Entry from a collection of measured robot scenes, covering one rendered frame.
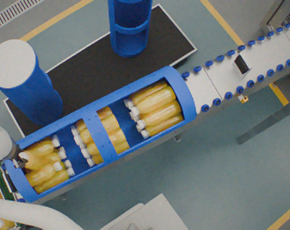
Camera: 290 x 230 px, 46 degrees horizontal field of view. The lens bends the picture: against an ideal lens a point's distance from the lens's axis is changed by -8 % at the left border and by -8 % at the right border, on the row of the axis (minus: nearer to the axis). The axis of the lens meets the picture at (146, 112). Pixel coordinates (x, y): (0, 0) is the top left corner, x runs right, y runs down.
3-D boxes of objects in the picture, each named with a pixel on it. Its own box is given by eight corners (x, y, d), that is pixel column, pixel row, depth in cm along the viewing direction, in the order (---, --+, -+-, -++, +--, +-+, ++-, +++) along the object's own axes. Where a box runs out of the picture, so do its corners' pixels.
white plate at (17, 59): (27, 90, 174) (28, 91, 175) (40, 41, 181) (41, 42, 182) (-19, 84, 174) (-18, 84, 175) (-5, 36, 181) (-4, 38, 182)
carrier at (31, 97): (58, 129, 260) (66, 92, 267) (29, 92, 175) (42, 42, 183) (23, 123, 259) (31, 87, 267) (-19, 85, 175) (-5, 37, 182)
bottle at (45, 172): (27, 193, 155) (61, 176, 158) (21, 185, 150) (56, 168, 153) (24, 182, 160) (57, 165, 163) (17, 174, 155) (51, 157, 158)
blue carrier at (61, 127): (192, 126, 182) (201, 107, 155) (37, 205, 167) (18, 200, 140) (164, 80, 190) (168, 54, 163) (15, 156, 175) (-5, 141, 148)
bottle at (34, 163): (24, 161, 156) (12, 156, 138) (36, 152, 157) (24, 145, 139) (33, 173, 155) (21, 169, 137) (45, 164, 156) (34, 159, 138)
